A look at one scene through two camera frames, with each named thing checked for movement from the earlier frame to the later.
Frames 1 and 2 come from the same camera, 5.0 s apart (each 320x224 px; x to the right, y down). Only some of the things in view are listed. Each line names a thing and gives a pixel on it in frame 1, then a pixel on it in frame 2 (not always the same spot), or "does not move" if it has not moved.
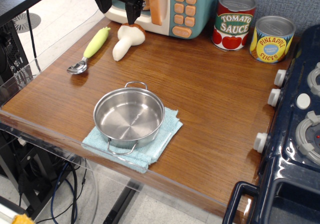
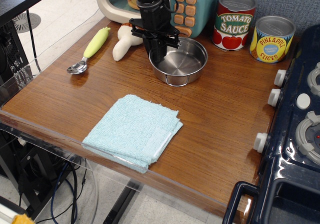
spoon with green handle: x=93 y=46 does not move
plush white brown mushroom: x=130 y=35 does not move
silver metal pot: x=128 y=116 -> x=181 y=65
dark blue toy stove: x=287 y=190 does not move
